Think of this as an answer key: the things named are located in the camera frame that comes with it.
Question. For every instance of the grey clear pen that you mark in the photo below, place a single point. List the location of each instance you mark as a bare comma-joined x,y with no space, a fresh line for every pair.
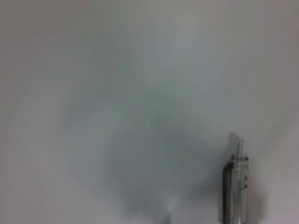
236,186

